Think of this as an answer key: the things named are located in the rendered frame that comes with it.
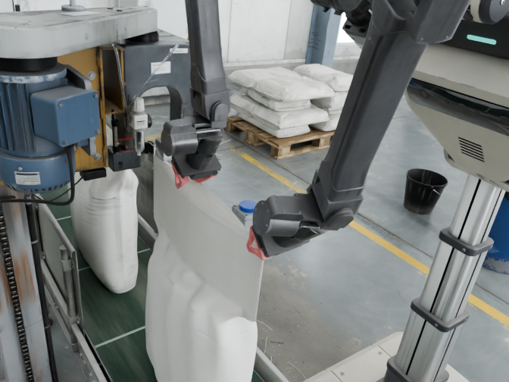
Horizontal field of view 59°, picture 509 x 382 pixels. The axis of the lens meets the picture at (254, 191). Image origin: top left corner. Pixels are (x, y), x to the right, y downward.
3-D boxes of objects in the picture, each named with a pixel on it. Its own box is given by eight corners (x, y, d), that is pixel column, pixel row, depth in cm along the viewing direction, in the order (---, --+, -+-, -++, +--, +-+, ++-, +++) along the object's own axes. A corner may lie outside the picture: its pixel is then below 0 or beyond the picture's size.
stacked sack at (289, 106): (312, 112, 411) (315, 97, 405) (273, 116, 390) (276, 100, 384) (273, 92, 460) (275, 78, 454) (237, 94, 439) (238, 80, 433)
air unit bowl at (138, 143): (146, 152, 120) (146, 130, 117) (135, 154, 118) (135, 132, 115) (142, 148, 122) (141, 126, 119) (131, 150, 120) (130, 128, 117)
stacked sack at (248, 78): (306, 88, 437) (308, 73, 431) (249, 93, 402) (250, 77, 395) (279, 77, 468) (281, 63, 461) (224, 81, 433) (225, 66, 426)
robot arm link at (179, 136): (229, 101, 91) (209, 90, 97) (178, 105, 85) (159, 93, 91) (225, 157, 97) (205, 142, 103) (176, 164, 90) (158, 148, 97)
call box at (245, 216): (263, 227, 149) (265, 211, 146) (244, 233, 144) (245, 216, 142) (249, 215, 154) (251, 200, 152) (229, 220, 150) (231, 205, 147)
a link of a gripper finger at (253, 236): (232, 235, 90) (256, 222, 83) (260, 226, 94) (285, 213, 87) (244, 267, 89) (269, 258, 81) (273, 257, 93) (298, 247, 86)
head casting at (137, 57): (204, 138, 136) (209, 35, 122) (126, 151, 122) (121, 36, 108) (159, 108, 156) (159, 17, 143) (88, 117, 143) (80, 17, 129)
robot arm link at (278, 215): (359, 215, 70) (341, 171, 74) (298, 210, 64) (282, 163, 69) (316, 253, 78) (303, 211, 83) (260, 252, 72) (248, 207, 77)
